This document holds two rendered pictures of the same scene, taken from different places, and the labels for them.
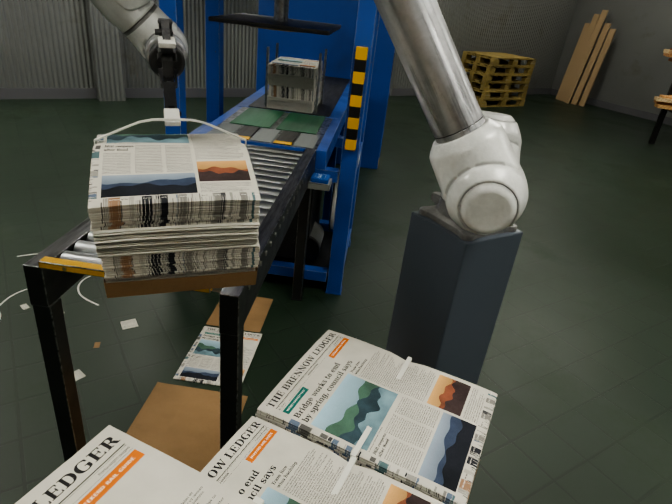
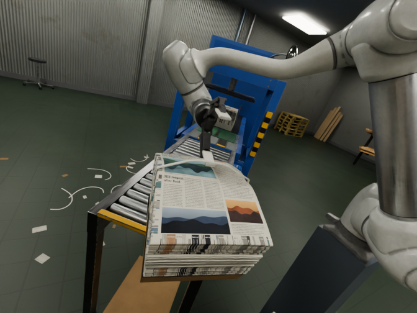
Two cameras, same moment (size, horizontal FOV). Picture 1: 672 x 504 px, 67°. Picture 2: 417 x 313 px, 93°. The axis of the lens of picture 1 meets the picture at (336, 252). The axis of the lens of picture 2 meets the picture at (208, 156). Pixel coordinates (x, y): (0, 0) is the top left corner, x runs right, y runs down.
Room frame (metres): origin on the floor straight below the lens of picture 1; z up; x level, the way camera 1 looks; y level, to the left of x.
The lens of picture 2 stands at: (0.46, 0.34, 1.46)
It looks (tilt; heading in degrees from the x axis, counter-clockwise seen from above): 23 degrees down; 2
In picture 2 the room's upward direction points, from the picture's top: 18 degrees clockwise
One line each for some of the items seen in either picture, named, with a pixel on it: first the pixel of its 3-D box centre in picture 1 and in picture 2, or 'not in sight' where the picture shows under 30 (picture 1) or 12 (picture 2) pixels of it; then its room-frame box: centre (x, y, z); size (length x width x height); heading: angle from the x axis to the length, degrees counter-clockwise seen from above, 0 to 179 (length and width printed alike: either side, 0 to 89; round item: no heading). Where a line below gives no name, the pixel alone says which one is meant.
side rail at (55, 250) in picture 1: (149, 194); (159, 164); (1.73, 0.71, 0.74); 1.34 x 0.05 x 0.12; 177
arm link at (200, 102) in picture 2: (166, 55); (203, 112); (1.19, 0.43, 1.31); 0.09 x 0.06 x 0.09; 111
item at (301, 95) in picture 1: (296, 83); (225, 117); (3.30, 0.38, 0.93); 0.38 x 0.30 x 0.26; 177
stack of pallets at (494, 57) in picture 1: (493, 78); (291, 124); (9.26, -2.34, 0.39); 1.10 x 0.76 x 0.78; 125
